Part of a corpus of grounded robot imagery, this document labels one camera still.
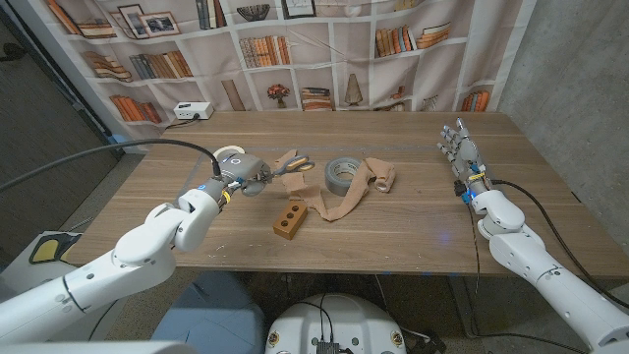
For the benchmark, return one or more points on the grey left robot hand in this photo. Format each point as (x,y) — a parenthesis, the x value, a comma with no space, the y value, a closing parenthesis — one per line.
(241,167)

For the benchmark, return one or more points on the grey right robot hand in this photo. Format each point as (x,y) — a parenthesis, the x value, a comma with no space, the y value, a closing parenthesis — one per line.
(466,152)

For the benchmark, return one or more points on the beige adhesive wrap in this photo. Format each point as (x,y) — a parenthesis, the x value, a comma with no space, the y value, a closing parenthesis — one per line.
(344,206)

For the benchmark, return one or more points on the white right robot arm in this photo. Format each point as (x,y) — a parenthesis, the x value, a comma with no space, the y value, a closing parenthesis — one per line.
(555,280)

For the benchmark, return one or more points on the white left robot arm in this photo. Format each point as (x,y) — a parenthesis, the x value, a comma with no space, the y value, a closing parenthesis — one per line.
(137,251)

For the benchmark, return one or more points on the white masking tape roll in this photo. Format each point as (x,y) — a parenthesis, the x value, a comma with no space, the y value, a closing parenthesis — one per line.
(228,149)

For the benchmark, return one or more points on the wooden block with holes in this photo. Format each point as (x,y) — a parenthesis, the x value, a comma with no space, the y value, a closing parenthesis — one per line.
(287,223)

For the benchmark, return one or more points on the white power box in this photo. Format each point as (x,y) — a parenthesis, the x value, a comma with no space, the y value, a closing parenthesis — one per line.
(191,110)

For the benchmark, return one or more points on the printed bookshelf backdrop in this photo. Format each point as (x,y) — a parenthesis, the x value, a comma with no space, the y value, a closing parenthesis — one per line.
(314,74)

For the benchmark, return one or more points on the blue grey box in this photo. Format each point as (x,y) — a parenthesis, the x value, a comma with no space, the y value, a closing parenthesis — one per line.
(211,314)

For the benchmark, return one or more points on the dark metal table leg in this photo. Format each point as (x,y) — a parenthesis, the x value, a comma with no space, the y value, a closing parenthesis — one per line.
(459,305)

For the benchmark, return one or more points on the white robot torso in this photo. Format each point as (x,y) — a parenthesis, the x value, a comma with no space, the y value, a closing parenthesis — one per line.
(344,319)

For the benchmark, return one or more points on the black floor device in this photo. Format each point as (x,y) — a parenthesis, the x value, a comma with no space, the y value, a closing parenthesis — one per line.
(427,344)

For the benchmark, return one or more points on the yellow black floor item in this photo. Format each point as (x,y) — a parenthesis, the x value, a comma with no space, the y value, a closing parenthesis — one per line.
(46,250)

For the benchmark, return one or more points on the grey duct tape roll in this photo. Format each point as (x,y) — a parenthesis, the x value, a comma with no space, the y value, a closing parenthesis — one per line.
(334,183)

